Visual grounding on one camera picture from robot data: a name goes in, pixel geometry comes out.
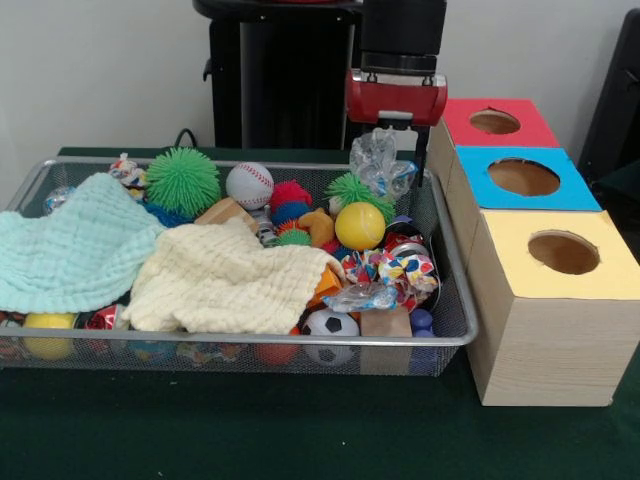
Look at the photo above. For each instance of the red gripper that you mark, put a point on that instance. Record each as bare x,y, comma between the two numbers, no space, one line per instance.
395,100

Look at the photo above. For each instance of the clear plastic bottle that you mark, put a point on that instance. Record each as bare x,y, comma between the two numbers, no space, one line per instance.
382,167

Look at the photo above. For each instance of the orange plush toy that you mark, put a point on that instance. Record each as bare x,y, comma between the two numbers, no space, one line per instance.
320,227

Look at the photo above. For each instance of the multicolour spiky caterpillar toy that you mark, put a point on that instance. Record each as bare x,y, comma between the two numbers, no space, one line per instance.
290,197

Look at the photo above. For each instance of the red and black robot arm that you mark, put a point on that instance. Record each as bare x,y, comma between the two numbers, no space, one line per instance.
402,30

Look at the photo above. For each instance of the wooden box with three holes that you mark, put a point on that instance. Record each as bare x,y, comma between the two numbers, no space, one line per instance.
550,350

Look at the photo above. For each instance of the yellow tennis-style ball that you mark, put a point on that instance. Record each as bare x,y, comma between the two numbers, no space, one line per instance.
360,225

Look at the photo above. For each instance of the crumpled colourful patterned paper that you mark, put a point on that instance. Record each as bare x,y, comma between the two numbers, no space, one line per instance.
400,275

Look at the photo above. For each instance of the white baseball with red stitching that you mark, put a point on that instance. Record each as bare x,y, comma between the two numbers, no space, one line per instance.
250,185

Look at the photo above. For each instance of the small black and white football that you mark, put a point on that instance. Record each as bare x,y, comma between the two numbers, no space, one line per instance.
330,327

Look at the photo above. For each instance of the cream muslin cloth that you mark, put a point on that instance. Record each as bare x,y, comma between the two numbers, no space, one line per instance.
225,280

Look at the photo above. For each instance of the black upright panel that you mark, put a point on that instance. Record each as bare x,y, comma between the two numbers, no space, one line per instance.
617,100

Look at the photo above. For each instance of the dark green table cloth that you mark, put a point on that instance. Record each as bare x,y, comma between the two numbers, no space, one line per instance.
300,430

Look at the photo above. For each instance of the mint green muslin cloth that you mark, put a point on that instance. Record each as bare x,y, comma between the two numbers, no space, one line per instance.
65,250

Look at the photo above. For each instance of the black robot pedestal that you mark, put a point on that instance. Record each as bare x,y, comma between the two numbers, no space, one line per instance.
280,75

